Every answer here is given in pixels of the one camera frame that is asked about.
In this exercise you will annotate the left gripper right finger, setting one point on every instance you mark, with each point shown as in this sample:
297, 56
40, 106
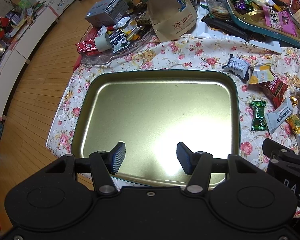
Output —
198, 165

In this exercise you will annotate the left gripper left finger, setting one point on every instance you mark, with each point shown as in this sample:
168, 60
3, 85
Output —
104, 164

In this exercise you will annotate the white sesame crisp packet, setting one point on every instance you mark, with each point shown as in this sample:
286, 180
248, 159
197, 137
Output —
277, 117

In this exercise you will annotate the green candy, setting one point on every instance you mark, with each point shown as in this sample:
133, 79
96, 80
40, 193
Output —
258, 122

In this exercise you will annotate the red snack packet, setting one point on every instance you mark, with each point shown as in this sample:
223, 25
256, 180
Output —
275, 90

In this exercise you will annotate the yellow silver snack packet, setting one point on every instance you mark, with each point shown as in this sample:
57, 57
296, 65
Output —
261, 73

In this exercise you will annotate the dark blue white snack packet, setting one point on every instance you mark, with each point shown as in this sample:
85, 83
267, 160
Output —
237, 66

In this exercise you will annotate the gold wrapped candy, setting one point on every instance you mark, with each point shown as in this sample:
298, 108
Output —
294, 122

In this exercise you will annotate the empty gold tin tray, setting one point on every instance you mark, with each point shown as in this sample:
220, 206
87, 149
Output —
151, 112

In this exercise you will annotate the floral tablecloth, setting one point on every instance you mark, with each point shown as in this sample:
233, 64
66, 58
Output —
188, 53

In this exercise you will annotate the white tape roll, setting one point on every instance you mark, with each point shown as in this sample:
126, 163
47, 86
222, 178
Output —
102, 42

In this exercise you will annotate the white plastic tray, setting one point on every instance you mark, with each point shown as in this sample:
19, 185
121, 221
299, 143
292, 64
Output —
205, 31

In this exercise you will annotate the clear glass dish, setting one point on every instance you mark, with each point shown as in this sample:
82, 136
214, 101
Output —
95, 57

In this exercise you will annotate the white low cabinet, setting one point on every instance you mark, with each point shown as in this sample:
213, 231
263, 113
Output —
19, 52

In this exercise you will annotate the pink snack pouch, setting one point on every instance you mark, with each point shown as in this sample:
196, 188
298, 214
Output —
279, 20

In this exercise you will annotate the grey cardboard box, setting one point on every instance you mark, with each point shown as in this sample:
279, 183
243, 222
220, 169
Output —
106, 12

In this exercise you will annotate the kraft paper snack bag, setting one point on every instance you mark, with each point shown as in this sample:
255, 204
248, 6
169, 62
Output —
171, 18

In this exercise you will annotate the teal gold snack tray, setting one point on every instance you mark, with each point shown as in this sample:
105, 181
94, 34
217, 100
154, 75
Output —
249, 15

